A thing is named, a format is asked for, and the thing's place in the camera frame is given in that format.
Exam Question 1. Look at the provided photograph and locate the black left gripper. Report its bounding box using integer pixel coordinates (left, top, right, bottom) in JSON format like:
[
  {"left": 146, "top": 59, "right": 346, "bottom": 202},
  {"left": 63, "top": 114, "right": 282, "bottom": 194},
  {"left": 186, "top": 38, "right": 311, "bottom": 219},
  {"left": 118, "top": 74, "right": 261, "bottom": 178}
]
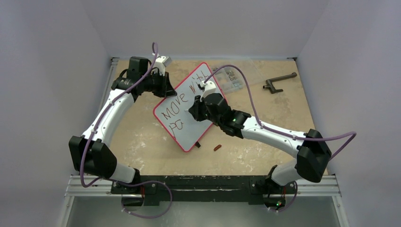
[{"left": 141, "top": 70, "right": 176, "bottom": 98}]

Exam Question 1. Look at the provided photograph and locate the pink framed whiteboard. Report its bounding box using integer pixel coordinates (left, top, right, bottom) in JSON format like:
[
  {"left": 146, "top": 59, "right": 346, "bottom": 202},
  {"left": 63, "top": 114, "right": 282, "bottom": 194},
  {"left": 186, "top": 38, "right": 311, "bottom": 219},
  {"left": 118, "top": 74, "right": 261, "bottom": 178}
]
[{"left": 153, "top": 62, "right": 212, "bottom": 152}]

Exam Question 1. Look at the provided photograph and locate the red marker cap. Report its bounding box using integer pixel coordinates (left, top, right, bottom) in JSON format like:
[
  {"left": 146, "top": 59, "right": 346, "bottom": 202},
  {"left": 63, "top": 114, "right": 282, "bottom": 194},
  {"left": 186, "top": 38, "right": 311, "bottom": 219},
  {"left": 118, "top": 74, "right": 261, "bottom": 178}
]
[{"left": 213, "top": 144, "right": 222, "bottom": 151}]

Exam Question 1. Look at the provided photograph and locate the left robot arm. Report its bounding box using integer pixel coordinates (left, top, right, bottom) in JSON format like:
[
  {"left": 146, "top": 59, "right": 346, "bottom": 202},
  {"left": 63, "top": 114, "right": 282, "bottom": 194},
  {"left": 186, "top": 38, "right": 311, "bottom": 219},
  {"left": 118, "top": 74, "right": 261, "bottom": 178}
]
[{"left": 69, "top": 56, "right": 177, "bottom": 193}]

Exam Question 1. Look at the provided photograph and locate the clear plastic screw box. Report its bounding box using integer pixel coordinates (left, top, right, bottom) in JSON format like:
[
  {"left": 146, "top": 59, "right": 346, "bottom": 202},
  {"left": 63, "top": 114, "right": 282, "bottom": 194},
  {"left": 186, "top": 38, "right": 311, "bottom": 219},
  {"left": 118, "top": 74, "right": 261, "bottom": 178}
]
[{"left": 210, "top": 59, "right": 264, "bottom": 94}]

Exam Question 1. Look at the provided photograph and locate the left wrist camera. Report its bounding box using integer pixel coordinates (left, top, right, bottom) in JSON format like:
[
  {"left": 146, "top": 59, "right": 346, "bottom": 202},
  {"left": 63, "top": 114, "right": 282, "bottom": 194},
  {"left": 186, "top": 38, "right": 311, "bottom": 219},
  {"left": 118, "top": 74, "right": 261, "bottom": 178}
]
[{"left": 153, "top": 56, "right": 172, "bottom": 76}]

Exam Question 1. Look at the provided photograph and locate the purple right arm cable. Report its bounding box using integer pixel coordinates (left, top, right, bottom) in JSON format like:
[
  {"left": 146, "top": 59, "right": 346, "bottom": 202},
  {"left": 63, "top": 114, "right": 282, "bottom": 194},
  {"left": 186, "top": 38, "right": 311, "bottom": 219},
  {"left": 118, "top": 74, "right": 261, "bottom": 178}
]
[{"left": 203, "top": 65, "right": 357, "bottom": 160}]

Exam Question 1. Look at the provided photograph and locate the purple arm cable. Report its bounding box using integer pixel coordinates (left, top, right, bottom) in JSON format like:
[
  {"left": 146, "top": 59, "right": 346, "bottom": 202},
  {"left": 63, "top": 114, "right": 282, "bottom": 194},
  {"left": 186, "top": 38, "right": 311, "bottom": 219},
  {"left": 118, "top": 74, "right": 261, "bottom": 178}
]
[
  {"left": 79, "top": 42, "right": 159, "bottom": 189},
  {"left": 203, "top": 65, "right": 357, "bottom": 160}
]

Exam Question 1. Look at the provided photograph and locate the dark metal crank handle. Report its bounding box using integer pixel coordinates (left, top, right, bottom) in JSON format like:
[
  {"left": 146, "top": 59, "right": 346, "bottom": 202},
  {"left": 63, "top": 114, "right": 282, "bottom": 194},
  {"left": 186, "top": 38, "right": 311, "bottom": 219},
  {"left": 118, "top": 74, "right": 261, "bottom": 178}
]
[{"left": 263, "top": 72, "right": 298, "bottom": 94}]

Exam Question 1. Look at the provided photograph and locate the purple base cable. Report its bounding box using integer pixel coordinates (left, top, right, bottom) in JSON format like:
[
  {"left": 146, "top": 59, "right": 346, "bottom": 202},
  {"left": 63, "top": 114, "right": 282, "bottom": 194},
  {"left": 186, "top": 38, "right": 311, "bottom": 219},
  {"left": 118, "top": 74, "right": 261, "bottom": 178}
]
[{"left": 120, "top": 180, "right": 174, "bottom": 219}]

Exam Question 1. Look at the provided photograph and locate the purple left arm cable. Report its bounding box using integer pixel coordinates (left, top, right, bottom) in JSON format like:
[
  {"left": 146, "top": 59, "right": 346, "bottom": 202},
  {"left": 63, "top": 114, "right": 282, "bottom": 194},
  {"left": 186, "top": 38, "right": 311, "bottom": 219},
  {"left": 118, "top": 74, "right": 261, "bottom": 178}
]
[{"left": 79, "top": 42, "right": 159, "bottom": 189}]

